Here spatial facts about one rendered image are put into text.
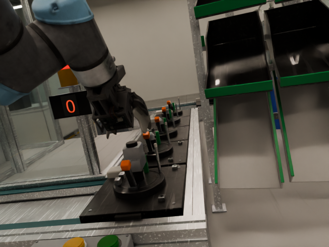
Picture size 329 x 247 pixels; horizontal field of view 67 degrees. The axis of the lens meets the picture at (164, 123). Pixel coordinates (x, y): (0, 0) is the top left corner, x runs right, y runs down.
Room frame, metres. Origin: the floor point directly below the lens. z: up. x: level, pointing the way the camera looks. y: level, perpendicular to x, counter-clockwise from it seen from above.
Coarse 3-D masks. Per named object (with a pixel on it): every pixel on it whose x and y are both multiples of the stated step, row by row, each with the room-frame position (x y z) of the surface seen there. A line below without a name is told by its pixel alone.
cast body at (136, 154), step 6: (126, 144) 0.61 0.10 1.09; (132, 144) 0.61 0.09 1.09; (138, 144) 0.62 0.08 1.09; (126, 150) 0.60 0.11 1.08; (132, 150) 0.60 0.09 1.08; (138, 150) 0.60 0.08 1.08; (126, 156) 0.60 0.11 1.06; (132, 156) 0.60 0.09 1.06; (138, 156) 0.60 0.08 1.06; (144, 156) 0.64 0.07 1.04; (132, 162) 0.59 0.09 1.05; (138, 162) 0.59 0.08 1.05; (144, 162) 0.63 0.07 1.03; (132, 168) 0.59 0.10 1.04; (138, 168) 0.59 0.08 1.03
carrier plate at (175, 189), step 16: (176, 176) 0.64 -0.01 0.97; (112, 192) 0.61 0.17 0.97; (160, 192) 0.57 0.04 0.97; (176, 192) 0.55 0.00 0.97; (96, 208) 0.54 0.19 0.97; (112, 208) 0.53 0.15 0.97; (128, 208) 0.52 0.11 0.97; (144, 208) 0.51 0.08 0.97; (160, 208) 0.49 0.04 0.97; (176, 208) 0.49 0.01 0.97
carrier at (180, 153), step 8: (152, 136) 0.86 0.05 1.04; (168, 136) 0.89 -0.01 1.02; (152, 144) 0.86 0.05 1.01; (160, 144) 0.91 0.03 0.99; (168, 144) 0.89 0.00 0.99; (176, 144) 0.94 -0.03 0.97; (184, 144) 0.92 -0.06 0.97; (144, 152) 0.84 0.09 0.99; (152, 152) 0.81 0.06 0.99; (160, 152) 0.81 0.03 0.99; (168, 152) 0.82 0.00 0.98; (176, 152) 0.84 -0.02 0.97; (184, 152) 0.83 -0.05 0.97; (152, 160) 0.80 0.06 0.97; (160, 160) 0.79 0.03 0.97; (176, 160) 0.76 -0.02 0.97; (184, 160) 0.75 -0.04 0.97
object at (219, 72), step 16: (240, 16) 0.70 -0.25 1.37; (256, 16) 0.70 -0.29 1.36; (208, 32) 0.67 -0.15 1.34; (224, 32) 0.73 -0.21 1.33; (240, 32) 0.72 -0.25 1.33; (256, 32) 0.71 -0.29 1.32; (208, 48) 0.63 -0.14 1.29; (224, 48) 0.72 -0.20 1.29; (240, 48) 0.69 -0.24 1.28; (256, 48) 0.66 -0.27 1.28; (208, 64) 0.60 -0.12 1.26; (224, 64) 0.63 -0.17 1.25; (240, 64) 0.61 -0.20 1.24; (256, 64) 0.59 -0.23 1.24; (208, 80) 0.56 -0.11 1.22; (224, 80) 0.56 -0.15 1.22; (240, 80) 0.54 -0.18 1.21; (256, 80) 0.53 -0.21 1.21; (272, 80) 0.47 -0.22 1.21; (208, 96) 0.52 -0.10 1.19; (224, 96) 0.51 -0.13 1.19
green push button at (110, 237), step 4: (108, 236) 0.42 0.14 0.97; (112, 236) 0.42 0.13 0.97; (116, 236) 0.42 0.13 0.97; (100, 240) 0.42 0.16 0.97; (104, 240) 0.41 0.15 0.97; (108, 240) 0.41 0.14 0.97; (112, 240) 0.41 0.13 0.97; (116, 240) 0.41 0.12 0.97; (100, 244) 0.40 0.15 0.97; (104, 244) 0.40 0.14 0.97; (108, 244) 0.40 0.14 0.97; (112, 244) 0.40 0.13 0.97; (116, 244) 0.40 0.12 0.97
